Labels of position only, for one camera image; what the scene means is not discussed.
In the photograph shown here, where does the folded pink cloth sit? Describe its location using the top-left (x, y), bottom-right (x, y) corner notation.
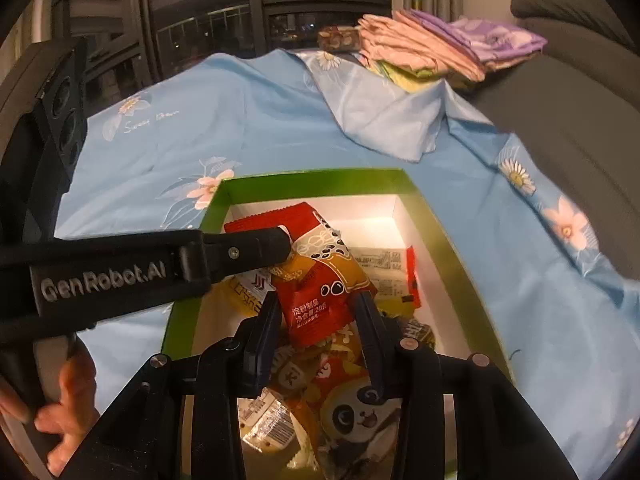
top-left (357, 10), bottom-right (488, 83)

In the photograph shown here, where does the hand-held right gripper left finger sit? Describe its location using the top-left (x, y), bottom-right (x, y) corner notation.
top-left (82, 291), bottom-right (283, 480)

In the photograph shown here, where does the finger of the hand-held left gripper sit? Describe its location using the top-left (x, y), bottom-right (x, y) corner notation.
top-left (172, 226), bottom-right (292, 303)

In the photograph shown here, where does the panda print snack packet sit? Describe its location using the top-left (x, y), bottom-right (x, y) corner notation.
top-left (312, 352), bottom-right (408, 480)

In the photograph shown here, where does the light blue floral pillowcase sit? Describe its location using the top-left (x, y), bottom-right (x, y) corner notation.
top-left (300, 50), bottom-right (493, 163)

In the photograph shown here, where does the folded purple cloth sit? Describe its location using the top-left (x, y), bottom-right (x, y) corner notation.
top-left (400, 9), bottom-right (549, 72)

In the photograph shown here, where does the grey armchair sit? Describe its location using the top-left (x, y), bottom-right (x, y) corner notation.
top-left (472, 0), bottom-right (640, 306)

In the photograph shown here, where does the green cardboard box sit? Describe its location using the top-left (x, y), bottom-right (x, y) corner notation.
top-left (160, 167), bottom-right (518, 480)

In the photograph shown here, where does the brown floral cloth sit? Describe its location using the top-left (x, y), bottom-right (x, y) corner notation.
top-left (317, 25), bottom-right (363, 52)

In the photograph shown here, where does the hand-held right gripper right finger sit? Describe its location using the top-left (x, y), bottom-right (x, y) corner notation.
top-left (352, 291), bottom-right (581, 480)

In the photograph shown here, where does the clear cracker packet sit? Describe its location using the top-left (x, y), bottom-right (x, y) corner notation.
top-left (239, 389), bottom-right (313, 468)

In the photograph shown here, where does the light blue floral blanket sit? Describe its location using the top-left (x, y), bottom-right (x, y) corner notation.
top-left (52, 50), bottom-right (640, 461)

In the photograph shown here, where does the person's left hand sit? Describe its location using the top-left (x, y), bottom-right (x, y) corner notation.
top-left (0, 334), bottom-right (102, 478)

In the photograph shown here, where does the red snack packet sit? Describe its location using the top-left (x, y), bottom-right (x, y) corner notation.
top-left (222, 201), bottom-right (379, 350)

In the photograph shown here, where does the beige red-edged snack packet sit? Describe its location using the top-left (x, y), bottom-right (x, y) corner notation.
top-left (350, 245), bottom-right (423, 308)

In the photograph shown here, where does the yellow-green folded cloth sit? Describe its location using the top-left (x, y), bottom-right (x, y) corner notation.
top-left (372, 59), bottom-right (441, 93)

